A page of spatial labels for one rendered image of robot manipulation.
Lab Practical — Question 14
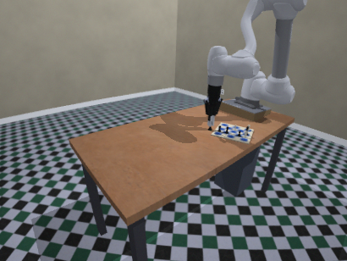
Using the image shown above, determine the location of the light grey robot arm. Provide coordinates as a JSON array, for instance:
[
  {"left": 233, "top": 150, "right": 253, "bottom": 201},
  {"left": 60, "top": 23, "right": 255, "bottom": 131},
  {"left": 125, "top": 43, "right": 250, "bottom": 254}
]
[{"left": 207, "top": 0, "right": 307, "bottom": 109}]

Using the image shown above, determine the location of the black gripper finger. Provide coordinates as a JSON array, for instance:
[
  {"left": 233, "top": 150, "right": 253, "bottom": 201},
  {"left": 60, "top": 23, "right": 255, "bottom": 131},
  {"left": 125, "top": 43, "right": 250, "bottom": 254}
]
[
  {"left": 203, "top": 98, "right": 215, "bottom": 127},
  {"left": 212, "top": 97, "right": 223, "bottom": 126}
]

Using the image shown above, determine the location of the blue and white chessboard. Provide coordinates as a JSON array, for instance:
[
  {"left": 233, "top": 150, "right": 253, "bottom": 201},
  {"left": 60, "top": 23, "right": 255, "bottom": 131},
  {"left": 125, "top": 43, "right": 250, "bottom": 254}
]
[{"left": 211, "top": 122, "right": 253, "bottom": 144}]

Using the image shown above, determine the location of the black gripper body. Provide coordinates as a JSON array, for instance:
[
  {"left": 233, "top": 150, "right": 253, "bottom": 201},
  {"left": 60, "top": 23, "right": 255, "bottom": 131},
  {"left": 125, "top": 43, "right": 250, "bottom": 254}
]
[{"left": 207, "top": 85, "right": 222, "bottom": 103}]

